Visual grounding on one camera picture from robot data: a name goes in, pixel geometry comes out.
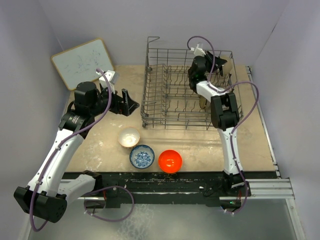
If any small whiteboard with wood frame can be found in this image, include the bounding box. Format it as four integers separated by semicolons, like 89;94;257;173
51;38;115;91

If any orange bowl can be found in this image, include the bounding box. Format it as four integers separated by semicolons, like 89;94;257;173
158;149;183;174

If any grey wire dish rack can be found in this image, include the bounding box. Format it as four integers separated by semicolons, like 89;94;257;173
140;36;244;129

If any black glossy bowl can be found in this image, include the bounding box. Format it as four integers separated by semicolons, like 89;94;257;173
220;55;233;77

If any purple cable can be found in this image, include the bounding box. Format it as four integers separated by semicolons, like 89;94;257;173
187;35;260;216
29;68;135;232

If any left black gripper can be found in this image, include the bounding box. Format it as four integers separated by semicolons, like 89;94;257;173
89;83;139;117

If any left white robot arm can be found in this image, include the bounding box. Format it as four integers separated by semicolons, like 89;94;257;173
13;81;140;232

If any blue white patterned bowl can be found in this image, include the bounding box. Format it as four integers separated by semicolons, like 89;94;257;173
129;144;155;170

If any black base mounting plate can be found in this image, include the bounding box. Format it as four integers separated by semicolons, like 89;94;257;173
86;171;251;208

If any brown rimmed cream bowl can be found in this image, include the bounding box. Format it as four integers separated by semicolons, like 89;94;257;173
198;95;211;110

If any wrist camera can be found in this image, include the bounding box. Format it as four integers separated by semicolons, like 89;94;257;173
96;70;119;94
190;43;206;57

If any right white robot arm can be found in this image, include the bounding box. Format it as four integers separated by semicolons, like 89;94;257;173
188;51;249;197

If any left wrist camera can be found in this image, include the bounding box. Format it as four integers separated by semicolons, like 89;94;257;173
96;70;119;94

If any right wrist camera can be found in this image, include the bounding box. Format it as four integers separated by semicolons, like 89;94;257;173
190;43;206;57

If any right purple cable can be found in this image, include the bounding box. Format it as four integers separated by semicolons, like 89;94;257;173
187;35;260;216

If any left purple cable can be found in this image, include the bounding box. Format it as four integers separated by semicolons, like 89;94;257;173
29;68;135;232

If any beige white bowl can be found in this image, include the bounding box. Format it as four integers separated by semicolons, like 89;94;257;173
117;127;141;148

